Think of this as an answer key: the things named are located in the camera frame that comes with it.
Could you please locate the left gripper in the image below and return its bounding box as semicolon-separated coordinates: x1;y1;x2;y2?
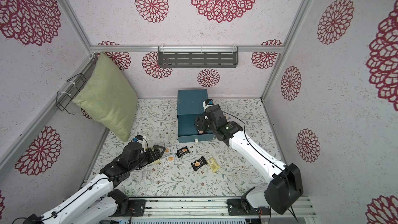
130;144;166;172

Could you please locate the teal drawer cabinet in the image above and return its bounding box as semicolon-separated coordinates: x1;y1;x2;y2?
177;89;214;143

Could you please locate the black cookie packet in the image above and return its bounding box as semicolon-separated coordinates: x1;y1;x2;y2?
191;156;208;172
176;146;190;158

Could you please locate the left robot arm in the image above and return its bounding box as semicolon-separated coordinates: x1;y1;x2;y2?
23;141;166;224

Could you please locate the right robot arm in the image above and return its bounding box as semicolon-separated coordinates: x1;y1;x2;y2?
195;99;303;215

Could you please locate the white cookie packet lower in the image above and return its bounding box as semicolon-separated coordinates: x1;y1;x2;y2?
160;156;176;167

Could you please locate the white cookie packet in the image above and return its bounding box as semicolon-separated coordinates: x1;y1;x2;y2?
160;156;176;167
164;146;177;157

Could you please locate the white cookie packet upper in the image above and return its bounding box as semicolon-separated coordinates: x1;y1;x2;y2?
164;146;177;157

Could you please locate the yellow cookie packet right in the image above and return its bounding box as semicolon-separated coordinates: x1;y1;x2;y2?
207;157;221;172

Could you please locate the green pillow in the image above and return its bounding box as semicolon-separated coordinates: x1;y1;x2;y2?
73;53;138;142

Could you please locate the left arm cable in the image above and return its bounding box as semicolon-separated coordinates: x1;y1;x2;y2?
12;135;150;224

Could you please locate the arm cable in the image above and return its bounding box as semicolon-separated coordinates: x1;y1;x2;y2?
222;110;299;223
12;135;150;224

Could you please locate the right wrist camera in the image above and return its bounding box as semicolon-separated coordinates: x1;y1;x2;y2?
203;99;214;110

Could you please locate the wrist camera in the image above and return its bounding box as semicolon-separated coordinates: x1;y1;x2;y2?
132;135;145;146
203;99;214;110

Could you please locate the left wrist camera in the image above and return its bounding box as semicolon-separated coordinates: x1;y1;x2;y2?
132;135;145;146

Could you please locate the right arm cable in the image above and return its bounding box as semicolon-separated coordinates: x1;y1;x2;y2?
222;110;299;223

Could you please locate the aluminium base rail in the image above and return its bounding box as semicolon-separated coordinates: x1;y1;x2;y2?
55;195;317;220

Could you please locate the grey wall shelf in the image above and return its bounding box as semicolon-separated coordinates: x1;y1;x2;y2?
157;46;239;68

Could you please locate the black wire rack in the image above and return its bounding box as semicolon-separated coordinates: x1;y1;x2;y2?
55;73;87;115

